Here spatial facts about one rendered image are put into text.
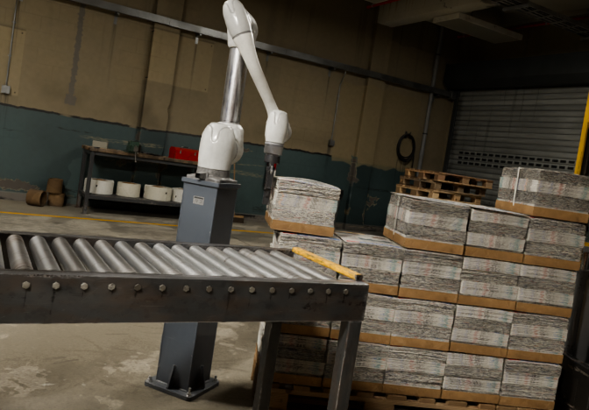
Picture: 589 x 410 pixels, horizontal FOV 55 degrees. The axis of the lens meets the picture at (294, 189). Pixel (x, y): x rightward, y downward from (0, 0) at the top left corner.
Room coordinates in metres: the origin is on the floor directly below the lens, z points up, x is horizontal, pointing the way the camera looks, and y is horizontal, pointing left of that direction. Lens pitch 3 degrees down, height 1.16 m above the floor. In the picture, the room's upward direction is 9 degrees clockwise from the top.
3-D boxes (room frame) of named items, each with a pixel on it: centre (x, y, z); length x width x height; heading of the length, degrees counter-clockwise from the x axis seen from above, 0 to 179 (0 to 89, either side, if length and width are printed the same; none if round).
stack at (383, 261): (2.79, -0.52, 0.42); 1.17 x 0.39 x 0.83; 97
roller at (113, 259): (1.68, 0.50, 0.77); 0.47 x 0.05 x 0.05; 30
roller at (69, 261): (1.61, 0.61, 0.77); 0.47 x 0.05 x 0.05; 30
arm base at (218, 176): (2.68, 0.40, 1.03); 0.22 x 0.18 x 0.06; 156
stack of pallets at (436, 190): (9.39, -2.43, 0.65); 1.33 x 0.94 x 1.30; 124
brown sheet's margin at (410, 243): (2.81, -0.66, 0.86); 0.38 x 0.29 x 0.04; 6
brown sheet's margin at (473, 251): (2.84, -0.95, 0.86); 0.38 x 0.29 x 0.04; 7
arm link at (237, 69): (2.91, 0.37, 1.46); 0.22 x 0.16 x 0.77; 175
